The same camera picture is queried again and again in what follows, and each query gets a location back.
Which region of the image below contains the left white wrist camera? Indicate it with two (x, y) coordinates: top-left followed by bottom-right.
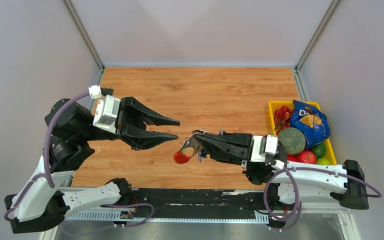
(88, 85), (121, 134)

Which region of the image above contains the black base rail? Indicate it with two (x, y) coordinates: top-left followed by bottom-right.
(115, 188), (267, 220)

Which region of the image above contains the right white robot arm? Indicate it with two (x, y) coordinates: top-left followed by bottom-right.
(190, 130), (369, 210)

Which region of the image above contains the green melon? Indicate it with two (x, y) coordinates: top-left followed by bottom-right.
(277, 127), (306, 155)

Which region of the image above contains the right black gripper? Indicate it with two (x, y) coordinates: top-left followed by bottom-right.
(193, 130), (260, 170)

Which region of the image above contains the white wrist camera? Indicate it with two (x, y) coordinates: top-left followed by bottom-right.
(88, 85), (121, 134)
(249, 134), (285, 170)

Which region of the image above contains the yellow plastic bin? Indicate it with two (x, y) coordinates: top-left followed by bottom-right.
(268, 100), (337, 165)

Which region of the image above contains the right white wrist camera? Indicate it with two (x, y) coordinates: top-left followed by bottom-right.
(249, 134), (285, 170)

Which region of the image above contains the red cherry tomatoes bunch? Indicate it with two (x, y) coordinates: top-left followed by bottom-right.
(273, 105), (294, 134)

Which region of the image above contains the keyring bundle with red tag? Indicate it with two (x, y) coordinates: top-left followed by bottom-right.
(173, 129), (208, 164)

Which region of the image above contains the red apple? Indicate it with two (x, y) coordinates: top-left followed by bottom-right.
(297, 150), (317, 164)

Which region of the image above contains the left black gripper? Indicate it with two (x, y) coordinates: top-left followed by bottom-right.
(80, 94), (181, 149)

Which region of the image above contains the blue chip bag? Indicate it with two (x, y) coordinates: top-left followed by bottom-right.
(289, 100), (331, 149)

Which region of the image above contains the green lime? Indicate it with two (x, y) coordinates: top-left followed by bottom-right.
(309, 143), (327, 159)

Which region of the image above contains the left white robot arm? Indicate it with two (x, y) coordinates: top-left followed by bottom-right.
(4, 95), (180, 234)

